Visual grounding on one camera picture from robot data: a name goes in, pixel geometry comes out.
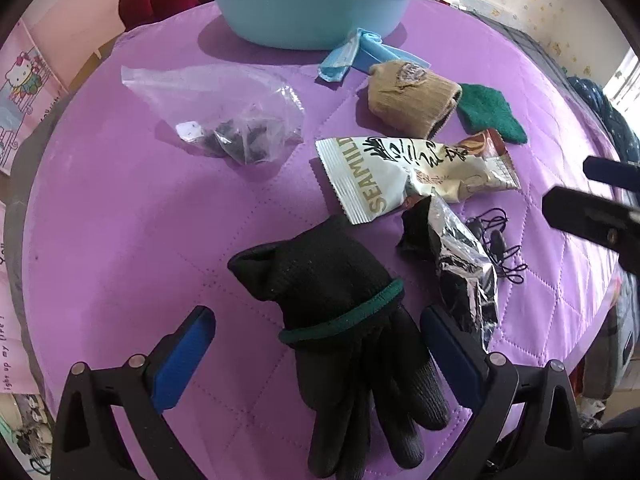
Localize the white and brown snack packet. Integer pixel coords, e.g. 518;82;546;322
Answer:
315;128;522;226

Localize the tan knit sock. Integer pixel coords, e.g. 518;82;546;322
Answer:
368;60;463;140

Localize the pink cartoon cat poster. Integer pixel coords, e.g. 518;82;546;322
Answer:
0;17;68;176

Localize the silver foil packet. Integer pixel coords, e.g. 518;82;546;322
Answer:
397;194;500;351

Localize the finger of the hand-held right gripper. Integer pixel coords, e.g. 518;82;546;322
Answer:
541;186;640;277
583;155;640;189

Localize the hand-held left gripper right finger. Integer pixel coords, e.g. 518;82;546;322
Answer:
420;304;586;480

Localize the grey plaid blanket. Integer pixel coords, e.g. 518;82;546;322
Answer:
470;7;608;126

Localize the light blue plastic basin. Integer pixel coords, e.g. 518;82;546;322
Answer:
190;0;436;51

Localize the purple quilted table cover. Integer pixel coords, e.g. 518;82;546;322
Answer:
22;0;626;480

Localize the dark blue cloth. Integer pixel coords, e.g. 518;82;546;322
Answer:
567;76;640;161

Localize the clear zip bag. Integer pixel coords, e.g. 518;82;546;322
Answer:
121;64;306;166

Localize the dark green knit cloth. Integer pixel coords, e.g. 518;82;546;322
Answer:
457;83;528;145

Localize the black knit glove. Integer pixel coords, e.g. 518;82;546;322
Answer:
227;214;451;478

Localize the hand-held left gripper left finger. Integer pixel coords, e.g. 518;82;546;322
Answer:
52;305;217;480

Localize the blue face mask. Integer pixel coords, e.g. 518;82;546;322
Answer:
317;27;432;83

